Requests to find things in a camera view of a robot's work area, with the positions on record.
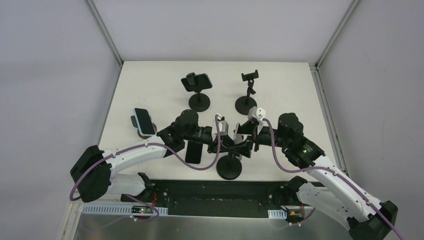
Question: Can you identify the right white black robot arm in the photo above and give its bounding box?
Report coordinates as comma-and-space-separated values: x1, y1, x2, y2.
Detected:
234, 107, 404, 240

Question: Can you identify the light blue phone on wooden stand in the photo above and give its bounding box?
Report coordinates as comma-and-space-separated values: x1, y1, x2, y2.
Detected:
133, 108, 157, 137

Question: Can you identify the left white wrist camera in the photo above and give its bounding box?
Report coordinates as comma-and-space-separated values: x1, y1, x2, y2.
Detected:
212, 113, 229, 137

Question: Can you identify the white cable duct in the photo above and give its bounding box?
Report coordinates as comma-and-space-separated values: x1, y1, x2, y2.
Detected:
81, 203, 168, 216
267, 209, 288, 220

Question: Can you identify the black phone stand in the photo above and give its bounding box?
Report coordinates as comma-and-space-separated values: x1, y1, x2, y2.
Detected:
188, 91, 211, 112
216, 148, 242, 180
234, 69, 259, 116

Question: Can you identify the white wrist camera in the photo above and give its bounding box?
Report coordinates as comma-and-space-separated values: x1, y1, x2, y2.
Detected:
212, 113, 229, 137
247, 106, 266, 128

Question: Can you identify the blue-cased phone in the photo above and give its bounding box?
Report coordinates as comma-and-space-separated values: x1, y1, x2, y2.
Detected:
181, 72, 213, 93

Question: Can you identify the right white cable duct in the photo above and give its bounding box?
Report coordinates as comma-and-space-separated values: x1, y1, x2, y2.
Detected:
267, 209, 288, 220

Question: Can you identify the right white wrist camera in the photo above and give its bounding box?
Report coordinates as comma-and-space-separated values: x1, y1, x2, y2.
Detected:
247, 106, 266, 128

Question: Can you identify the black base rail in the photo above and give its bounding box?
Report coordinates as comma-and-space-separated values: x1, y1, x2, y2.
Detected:
134, 176, 307, 218

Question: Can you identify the black phone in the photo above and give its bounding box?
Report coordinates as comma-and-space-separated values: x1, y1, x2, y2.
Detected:
184, 141, 203, 165

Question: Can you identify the left white cable duct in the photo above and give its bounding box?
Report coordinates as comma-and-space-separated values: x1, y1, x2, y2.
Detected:
81, 203, 168, 216

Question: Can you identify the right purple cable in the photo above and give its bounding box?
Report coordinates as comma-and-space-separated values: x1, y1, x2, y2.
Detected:
261, 118, 405, 240

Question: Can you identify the round wooden phone stand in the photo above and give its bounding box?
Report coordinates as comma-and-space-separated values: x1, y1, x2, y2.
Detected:
130, 115, 158, 140

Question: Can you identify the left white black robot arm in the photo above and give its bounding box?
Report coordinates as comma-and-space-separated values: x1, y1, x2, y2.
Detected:
69, 109, 229, 203

